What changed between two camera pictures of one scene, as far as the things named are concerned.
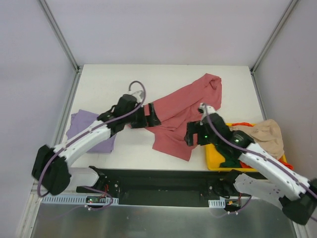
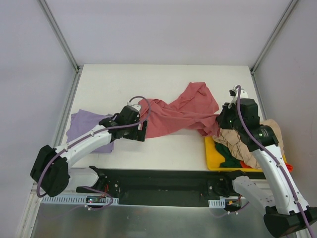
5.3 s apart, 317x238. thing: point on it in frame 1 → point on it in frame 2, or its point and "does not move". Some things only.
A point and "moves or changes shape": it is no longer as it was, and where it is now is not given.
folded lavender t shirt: (81, 119) does not move
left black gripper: (144, 117) → (141, 130)
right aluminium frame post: (283, 18) does not move
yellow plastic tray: (215, 154) does not move
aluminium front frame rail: (34, 194) does not move
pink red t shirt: (176, 110) moves or changes shape
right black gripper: (196, 134) → (223, 119)
